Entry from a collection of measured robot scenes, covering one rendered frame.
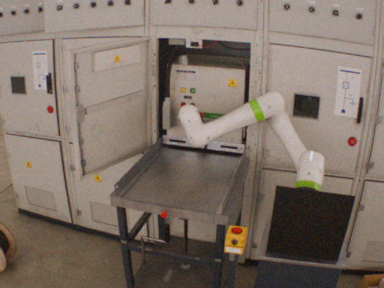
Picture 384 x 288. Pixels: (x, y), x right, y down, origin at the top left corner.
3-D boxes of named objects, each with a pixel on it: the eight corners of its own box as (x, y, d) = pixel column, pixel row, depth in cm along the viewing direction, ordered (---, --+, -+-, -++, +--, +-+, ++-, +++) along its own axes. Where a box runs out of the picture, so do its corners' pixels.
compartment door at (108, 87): (73, 177, 215) (63, 50, 187) (146, 145, 262) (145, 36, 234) (80, 180, 211) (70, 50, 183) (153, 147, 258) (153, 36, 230)
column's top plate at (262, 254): (344, 231, 183) (345, 228, 182) (345, 269, 155) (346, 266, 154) (266, 222, 195) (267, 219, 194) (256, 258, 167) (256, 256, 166)
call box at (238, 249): (242, 255, 159) (244, 236, 155) (223, 252, 161) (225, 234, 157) (245, 245, 166) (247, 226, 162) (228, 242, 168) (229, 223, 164)
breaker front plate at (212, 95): (241, 146, 243) (244, 71, 225) (166, 137, 255) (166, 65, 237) (241, 145, 244) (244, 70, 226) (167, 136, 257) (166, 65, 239)
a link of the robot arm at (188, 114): (191, 98, 201) (172, 108, 202) (201, 120, 198) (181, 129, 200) (197, 105, 214) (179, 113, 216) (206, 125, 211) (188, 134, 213)
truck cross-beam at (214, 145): (244, 153, 244) (245, 145, 242) (162, 143, 258) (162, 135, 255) (245, 150, 249) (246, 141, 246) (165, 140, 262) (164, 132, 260)
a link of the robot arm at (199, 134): (248, 104, 206) (247, 99, 195) (258, 124, 203) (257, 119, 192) (186, 133, 210) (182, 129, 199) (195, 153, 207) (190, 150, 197)
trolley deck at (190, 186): (228, 225, 182) (228, 215, 180) (110, 204, 198) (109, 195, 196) (249, 167, 243) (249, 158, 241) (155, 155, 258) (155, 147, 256)
